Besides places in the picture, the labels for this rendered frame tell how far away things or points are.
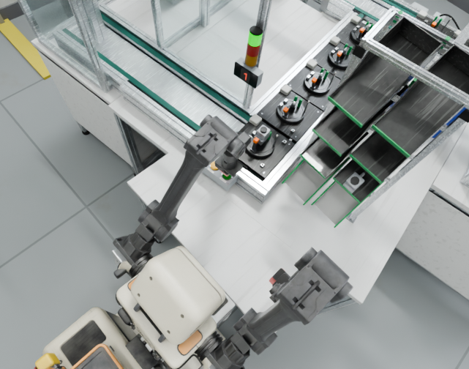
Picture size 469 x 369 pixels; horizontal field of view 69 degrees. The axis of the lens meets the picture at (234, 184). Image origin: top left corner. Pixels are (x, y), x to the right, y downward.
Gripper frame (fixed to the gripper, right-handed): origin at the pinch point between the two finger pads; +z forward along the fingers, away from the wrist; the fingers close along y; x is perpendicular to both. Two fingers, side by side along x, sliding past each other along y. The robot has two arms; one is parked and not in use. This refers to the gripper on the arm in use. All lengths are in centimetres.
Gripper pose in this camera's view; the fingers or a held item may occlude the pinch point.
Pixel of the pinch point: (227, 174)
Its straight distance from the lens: 147.1
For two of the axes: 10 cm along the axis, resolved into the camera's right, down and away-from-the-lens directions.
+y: -7.7, -6.0, 2.2
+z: -0.9, 4.4, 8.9
